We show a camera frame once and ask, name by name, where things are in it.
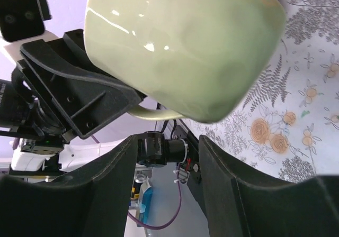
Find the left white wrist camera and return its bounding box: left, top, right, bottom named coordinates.
left=1, top=0, right=58, bottom=63

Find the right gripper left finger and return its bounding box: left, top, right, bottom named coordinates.
left=1, top=135, right=138, bottom=236

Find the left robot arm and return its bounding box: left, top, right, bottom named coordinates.
left=1, top=29, right=145, bottom=176

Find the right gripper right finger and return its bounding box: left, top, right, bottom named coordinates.
left=199, top=135, right=338, bottom=236

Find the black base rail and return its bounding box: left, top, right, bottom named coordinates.
left=156, top=102, right=212, bottom=222

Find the floral table mat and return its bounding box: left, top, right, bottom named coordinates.
left=185, top=0, right=338, bottom=183

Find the blue object under table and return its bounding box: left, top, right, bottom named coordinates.
left=130, top=174, right=153, bottom=224

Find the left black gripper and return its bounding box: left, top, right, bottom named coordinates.
left=11, top=29, right=146, bottom=142

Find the pale green mug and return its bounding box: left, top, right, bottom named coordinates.
left=84, top=0, right=286, bottom=123

